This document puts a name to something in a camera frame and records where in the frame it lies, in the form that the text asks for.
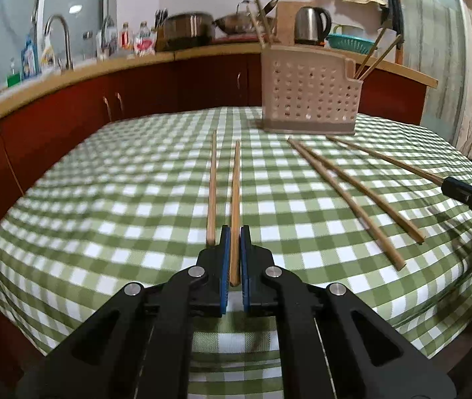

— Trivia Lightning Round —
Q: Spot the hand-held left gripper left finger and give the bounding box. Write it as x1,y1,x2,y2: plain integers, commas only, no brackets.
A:
18,224,232,399

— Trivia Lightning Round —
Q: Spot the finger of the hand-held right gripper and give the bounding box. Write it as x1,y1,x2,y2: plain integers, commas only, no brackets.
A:
441,177,472,206

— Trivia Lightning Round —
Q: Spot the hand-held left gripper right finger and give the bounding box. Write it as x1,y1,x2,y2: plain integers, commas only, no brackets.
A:
239,224,457,399

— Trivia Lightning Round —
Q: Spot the wooden chopstick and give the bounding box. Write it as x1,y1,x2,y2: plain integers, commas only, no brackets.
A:
354,27,387,80
251,0,269,47
205,130,218,247
246,7,265,48
259,6,272,46
230,140,242,287
326,134,446,186
359,34,405,81
287,137,407,270
300,145,426,245

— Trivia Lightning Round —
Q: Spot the beige perforated plastic utensil holder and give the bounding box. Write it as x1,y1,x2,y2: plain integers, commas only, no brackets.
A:
260,44,363,135

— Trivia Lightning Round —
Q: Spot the green checkered tablecloth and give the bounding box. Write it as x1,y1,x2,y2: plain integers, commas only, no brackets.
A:
0,106,472,399

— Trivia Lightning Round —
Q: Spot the wood-framed sliding glass door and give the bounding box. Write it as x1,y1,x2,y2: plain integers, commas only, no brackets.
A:
389,0,472,184

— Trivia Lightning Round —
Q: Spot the tall white plastic container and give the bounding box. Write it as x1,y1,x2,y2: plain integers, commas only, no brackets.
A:
379,28,405,66

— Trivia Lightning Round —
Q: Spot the teal plastic colander basket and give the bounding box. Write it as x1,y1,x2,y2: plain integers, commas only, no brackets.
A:
326,33,378,56

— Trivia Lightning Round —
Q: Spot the steel electric kettle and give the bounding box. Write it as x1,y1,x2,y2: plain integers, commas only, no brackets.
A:
293,6,333,46

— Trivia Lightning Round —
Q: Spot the red induction cooker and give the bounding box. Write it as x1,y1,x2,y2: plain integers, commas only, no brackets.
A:
215,33,262,43

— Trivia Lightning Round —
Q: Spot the red and white pouch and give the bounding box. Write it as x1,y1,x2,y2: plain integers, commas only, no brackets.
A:
133,35,156,56

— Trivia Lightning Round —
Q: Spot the dark rice cooker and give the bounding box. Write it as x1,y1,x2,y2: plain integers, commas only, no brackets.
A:
162,12,217,51

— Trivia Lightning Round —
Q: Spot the beige kitchen countertop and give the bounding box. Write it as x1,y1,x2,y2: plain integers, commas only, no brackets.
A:
0,42,439,140

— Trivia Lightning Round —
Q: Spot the steel wok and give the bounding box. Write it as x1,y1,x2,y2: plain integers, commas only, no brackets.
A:
213,0,280,36

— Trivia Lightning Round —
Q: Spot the wooden cutting board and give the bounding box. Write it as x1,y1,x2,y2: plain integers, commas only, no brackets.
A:
275,1,316,45

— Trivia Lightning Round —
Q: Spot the small chrome tap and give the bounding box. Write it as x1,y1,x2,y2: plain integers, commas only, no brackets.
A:
101,16,117,57

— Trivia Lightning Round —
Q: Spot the glass jar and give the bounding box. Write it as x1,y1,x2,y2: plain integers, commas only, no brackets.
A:
82,31,95,60

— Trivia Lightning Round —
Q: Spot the tall chrome faucet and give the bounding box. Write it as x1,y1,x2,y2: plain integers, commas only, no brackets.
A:
44,14,74,71

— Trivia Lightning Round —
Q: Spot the white spray cleaner bottle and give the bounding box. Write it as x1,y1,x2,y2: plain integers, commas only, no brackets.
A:
40,37,59,71

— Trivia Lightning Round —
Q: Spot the green soap dispenser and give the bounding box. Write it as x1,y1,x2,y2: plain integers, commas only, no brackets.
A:
7,59,21,89

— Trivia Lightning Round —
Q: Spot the blue detergent bottle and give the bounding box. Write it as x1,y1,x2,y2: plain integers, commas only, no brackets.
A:
21,35,39,79

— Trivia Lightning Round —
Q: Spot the aluminium sliding window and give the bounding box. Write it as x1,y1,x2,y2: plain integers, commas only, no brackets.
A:
0,0,116,92

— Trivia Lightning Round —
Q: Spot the white pitcher green handle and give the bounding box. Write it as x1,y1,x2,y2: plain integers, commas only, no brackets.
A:
330,24,365,39

